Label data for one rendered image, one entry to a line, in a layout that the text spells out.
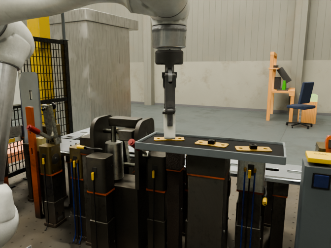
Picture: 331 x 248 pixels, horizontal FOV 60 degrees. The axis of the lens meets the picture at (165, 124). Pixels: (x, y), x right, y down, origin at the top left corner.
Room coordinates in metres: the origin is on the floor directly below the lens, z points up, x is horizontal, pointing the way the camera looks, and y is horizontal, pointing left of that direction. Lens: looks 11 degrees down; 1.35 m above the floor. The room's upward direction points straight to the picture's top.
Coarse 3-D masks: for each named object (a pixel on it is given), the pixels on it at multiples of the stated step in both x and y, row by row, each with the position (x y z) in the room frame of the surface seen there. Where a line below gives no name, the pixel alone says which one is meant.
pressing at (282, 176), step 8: (64, 144) 1.33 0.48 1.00; (72, 144) 1.33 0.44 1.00; (64, 152) 1.19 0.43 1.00; (232, 160) 1.08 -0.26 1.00; (184, 168) 1.00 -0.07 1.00; (232, 168) 0.99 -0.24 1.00; (272, 168) 1.00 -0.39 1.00; (280, 168) 0.99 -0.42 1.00; (288, 168) 0.99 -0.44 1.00; (296, 168) 0.99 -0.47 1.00; (232, 176) 0.94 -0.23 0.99; (272, 176) 0.90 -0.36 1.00; (280, 176) 0.91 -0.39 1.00; (288, 176) 0.91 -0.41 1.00; (296, 176) 0.91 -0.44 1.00; (296, 184) 0.87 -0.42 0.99
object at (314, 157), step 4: (308, 152) 0.66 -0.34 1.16; (312, 152) 0.66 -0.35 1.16; (316, 152) 0.66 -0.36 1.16; (320, 152) 0.66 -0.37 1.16; (308, 156) 0.62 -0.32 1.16; (312, 156) 0.62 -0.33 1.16; (316, 156) 0.62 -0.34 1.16; (320, 156) 0.62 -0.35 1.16; (324, 156) 0.62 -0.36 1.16; (328, 156) 0.62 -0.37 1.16; (308, 160) 0.62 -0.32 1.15; (312, 160) 0.61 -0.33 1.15; (316, 160) 0.61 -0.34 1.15; (320, 160) 0.61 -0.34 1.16; (324, 160) 0.60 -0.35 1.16; (328, 160) 0.60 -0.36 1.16; (320, 164) 0.62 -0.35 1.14; (324, 164) 0.62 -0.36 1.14
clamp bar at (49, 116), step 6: (42, 108) 1.12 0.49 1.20; (48, 108) 1.12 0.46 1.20; (54, 108) 1.16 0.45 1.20; (48, 114) 1.13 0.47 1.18; (48, 120) 1.13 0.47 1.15; (54, 120) 1.14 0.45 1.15; (48, 126) 1.14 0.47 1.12; (54, 126) 1.14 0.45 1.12; (48, 132) 1.15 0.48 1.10; (54, 132) 1.14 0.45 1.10; (54, 138) 1.14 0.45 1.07
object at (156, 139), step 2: (154, 138) 0.78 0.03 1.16; (156, 138) 0.78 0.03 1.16; (158, 138) 0.78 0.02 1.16; (160, 138) 0.78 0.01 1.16; (162, 138) 0.78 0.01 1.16; (164, 138) 0.78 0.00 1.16; (176, 138) 0.78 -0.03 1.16; (178, 138) 0.78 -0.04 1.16; (180, 138) 0.79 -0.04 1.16; (182, 138) 0.78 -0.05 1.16; (154, 140) 0.76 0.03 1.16; (156, 140) 0.76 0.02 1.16; (158, 140) 0.76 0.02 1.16; (160, 140) 0.76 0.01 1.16; (162, 140) 0.76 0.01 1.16; (164, 140) 0.76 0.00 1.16; (166, 140) 0.76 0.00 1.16; (168, 140) 0.76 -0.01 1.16; (170, 140) 0.76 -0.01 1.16; (172, 140) 0.76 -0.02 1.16; (174, 140) 0.76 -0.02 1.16; (176, 140) 0.76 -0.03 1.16; (178, 140) 0.76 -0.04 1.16; (180, 140) 0.76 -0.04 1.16; (182, 140) 0.76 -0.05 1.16
